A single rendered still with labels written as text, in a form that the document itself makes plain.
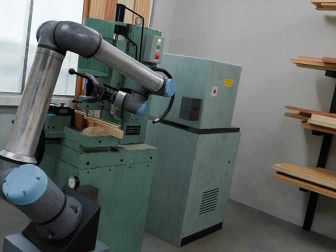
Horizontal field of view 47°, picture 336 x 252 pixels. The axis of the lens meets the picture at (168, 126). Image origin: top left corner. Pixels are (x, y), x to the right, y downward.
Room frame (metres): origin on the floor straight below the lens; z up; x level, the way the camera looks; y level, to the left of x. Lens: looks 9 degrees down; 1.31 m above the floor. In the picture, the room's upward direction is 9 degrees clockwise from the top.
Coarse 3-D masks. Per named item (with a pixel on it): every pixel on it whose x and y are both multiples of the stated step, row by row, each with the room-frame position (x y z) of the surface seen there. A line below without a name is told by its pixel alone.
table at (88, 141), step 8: (64, 128) 2.05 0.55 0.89; (72, 128) 2.03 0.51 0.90; (80, 128) 2.07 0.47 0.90; (48, 136) 1.98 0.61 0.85; (56, 136) 2.01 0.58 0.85; (64, 136) 2.05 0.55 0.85; (72, 136) 2.00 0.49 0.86; (80, 136) 1.95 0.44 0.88; (88, 136) 1.91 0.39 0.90; (96, 136) 1.94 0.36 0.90; (104, 136) 1.98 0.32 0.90; (112, 136) 2.02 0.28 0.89; (88, 144) 1.91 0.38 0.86; (96, 144) 1.95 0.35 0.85; (104, 144) 1.99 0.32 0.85; (112, 144) 2.03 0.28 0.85
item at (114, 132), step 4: (96, 124) 2.12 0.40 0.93; (100, 124) 2.10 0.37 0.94; (104, 124) 2.09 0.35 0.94; (104, 128) 2.07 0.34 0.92; (108, 128) 2.05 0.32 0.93; (112, 128) 2.03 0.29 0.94; (116, 128) 2.03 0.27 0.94; (108, 132) 2.04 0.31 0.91; (112, 132) 2.02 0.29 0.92; (116, 132) 2.00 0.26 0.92; (120, 132) 1.98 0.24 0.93; (116, 136) 2.00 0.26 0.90; (120, 136) 1.99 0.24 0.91
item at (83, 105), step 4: (80, 96) 2.17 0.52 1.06; (84, 96) 2.17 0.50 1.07; (80, 104) 2.17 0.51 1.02; (84, 104) 2.14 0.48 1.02; (88, 104) 2.16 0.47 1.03; (92, 104) 2.18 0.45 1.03; (96, 104) 2.21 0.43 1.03; (84, 108) 2.15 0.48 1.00; (88, 108) 2.17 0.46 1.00; (92, 108) 2.19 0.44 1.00; (96, 108) 2.21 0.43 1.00
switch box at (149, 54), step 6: (150, 36) 2.31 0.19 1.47; (156, 36) 2.31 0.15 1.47; (150, 42) 2.30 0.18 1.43; (156, 42) 2.32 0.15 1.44; (162, 42) 2.35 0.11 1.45; (150, 48) 2.30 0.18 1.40; (156, 48) 2.32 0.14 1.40; (162, 48) 2.36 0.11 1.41; (144, 54) 2.33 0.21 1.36; (150, 54) 2.29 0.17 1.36; (144, 60) 2.32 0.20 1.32; (150, 60) 2.30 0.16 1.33
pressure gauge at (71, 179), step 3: (69, 177) 1.87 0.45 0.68; (72, 177) 1.86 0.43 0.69; (75, 177) 1.86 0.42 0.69; (69, 180) 1.88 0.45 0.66; (72, 180) 1.86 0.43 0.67; (75, 180) 1.85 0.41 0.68; (78, 180) 1.86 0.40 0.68; (69, 183) 1.87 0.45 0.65; (72, 183) 1.86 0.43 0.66; (75, 183) 1.84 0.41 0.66; (78, 183) 1.86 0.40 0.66; (69, 186) 1.87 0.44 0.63; (72, 186) 1.85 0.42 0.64; (75, 186) 1.85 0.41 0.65; (75, 189) 1.87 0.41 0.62
